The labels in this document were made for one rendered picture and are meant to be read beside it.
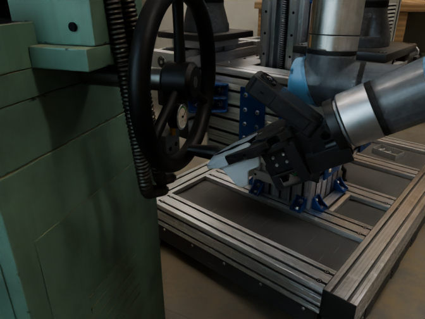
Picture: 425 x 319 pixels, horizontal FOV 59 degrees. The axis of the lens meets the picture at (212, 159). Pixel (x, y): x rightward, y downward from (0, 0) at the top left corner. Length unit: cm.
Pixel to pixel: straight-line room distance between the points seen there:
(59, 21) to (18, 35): 6
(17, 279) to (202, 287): 82
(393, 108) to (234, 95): 71
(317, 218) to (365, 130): 86
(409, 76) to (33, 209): 54
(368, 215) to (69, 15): 118
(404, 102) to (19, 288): 59
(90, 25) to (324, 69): 34
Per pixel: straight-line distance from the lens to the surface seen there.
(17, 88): 57
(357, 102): 50
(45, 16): 58
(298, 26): 115
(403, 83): 50
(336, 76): 60
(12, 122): 57
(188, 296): 134
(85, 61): 53
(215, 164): 57
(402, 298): 147
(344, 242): 128
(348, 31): 60
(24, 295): 67
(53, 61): 56
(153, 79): 60
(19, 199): 60
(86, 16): 54
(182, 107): 91
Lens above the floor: 94
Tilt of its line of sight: 25 degrees down
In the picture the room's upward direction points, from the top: straight up
